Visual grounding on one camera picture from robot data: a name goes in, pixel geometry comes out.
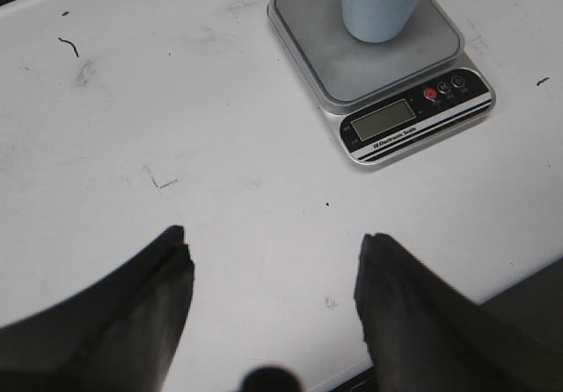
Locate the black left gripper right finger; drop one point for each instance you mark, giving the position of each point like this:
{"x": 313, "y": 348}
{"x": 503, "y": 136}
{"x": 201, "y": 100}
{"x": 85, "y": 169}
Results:
{"x": 423, "y": 335}

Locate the light blue plastic cup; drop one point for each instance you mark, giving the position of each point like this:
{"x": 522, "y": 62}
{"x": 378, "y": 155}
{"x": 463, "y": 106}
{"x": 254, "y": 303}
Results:
{"x": 376, "y": 21}

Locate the silver digital kitchen scale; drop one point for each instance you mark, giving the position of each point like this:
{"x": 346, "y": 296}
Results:
{"x": 384, "y": 101}

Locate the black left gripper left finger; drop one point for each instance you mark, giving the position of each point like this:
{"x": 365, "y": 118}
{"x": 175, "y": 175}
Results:
{"x": 120, "y": 334}

